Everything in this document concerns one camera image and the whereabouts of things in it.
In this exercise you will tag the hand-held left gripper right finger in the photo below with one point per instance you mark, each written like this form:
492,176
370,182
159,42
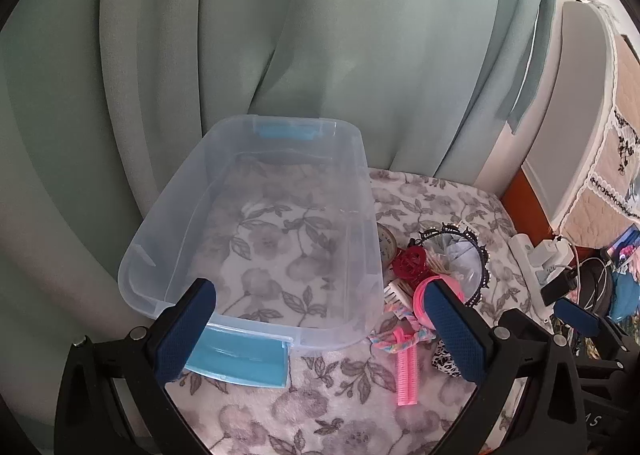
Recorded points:
460,335

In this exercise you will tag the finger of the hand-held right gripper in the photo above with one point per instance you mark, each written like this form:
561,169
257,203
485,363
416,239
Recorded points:
575,317
525,322

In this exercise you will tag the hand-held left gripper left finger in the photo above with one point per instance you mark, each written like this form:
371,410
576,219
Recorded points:
182,330

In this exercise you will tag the leopard print scrunchie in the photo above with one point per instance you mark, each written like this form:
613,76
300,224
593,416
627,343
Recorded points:
445,360

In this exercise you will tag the pink comb hair clip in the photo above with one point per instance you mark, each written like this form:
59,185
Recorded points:
406,375

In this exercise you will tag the pale blue plastic packet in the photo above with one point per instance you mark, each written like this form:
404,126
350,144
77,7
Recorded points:
462,260

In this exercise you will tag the clear bag of cotton swabs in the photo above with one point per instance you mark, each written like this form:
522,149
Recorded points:
440,262

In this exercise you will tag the brown packing tape roll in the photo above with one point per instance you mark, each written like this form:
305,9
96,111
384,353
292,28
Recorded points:
387,240

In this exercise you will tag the clear plastic container blue latches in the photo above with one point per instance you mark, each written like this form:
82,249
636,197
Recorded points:
280,215

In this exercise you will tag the black power adapter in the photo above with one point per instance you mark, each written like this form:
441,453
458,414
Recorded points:
557,287

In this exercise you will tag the black scalloped headband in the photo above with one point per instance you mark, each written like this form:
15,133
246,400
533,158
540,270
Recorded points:
472,299

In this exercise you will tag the teal blue cloth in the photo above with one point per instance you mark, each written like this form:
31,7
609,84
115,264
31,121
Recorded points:
625,295

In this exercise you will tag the white power strip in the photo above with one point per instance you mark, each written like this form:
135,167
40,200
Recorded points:
522,255

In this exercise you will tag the white charger plug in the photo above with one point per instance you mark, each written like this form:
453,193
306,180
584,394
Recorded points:
550,252

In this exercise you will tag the small white hair clip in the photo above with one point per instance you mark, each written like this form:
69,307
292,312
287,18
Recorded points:
396,290

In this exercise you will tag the small red hair claw clip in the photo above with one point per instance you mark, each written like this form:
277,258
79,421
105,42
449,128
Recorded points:
410,262

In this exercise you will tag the smartphone with lit screen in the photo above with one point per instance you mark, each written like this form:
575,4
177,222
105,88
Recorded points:
625,245

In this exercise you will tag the orange wooden board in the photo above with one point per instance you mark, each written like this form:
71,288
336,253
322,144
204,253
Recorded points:
522,205

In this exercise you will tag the beige quilted lace cover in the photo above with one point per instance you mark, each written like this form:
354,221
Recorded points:
615,175

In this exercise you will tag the white curved cabinet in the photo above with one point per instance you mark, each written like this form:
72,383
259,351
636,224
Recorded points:
570,125

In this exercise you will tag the pale green curtain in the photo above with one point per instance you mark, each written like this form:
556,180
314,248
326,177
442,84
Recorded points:
300,35

